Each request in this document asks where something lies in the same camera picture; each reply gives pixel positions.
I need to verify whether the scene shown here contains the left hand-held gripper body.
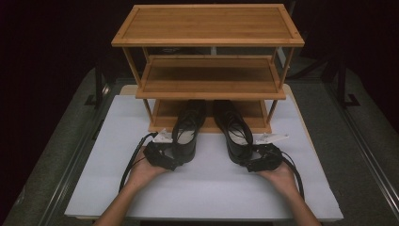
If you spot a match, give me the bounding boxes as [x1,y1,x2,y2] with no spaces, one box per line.
[143,127,177,170]

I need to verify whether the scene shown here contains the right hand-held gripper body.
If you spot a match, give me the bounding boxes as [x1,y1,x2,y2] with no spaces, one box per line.
[246,133,290,173]

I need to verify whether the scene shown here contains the black leather shoe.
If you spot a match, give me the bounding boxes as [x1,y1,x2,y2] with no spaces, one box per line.
[213,99,256,167]
[170,99,208,165]

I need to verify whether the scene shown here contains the wooden three-tier shoe rack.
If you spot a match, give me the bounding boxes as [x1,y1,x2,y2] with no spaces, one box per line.
[111,3,306,135]

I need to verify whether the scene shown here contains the person's left hand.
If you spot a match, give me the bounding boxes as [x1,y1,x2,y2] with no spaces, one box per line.
[127,145,172,193]

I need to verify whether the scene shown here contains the person's right hand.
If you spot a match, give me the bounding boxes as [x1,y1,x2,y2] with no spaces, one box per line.
[255,160,299,200]

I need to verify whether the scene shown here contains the white table sheet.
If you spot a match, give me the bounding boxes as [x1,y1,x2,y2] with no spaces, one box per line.
[64,93,344,221]

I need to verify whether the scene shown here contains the black metal stand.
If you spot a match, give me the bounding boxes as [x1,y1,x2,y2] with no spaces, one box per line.
[336,58,361,109]
[84,58,107,109]

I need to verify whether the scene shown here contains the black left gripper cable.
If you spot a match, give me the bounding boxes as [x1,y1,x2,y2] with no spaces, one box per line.
[118,131,159,194]

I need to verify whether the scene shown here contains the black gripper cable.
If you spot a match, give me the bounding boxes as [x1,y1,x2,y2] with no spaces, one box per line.
[118,131,159,194]
[279,151,306,202]

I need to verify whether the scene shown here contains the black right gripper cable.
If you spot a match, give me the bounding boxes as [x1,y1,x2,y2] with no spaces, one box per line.
[279,151,306,202]

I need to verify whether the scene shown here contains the metal floor rail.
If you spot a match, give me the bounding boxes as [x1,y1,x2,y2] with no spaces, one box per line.
[323,80,399,218]
[37,80,122,226]

